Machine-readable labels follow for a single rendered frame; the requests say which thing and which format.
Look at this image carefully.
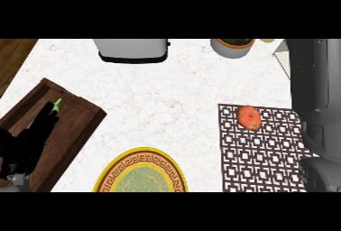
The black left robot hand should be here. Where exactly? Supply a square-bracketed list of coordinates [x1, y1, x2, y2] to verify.
[0, 127, 47, 180]

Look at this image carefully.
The brown wooden panel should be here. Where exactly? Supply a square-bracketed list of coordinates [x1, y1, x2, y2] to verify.
[0, 39, 40, 97]

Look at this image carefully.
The brown wooden tiered shelf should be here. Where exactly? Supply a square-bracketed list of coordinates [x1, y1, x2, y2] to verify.
[0, 77, 108, 193]

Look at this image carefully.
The black eggplant with green stem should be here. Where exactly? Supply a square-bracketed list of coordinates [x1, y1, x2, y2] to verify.
[25, 97, 63, 144]

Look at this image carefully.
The pale angular object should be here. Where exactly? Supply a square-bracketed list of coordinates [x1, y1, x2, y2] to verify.
[270, 40, 294, 79]

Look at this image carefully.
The orange cupcake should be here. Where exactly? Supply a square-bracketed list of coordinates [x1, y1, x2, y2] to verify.
[236, 105, 264, 131]

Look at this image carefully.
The grey toaster appliance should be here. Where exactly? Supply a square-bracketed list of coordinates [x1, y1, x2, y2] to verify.
[91, 39, 171, 64]

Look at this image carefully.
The brown white patterned placemat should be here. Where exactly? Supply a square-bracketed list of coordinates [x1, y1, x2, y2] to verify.
[217, 103, 320, 193]

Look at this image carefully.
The grey plant pot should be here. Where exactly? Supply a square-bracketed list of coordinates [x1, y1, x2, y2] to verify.
[209, 39, 257, 60]

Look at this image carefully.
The yellow green round plate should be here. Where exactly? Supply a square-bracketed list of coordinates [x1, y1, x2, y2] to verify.
[91, 146, 189, 193]

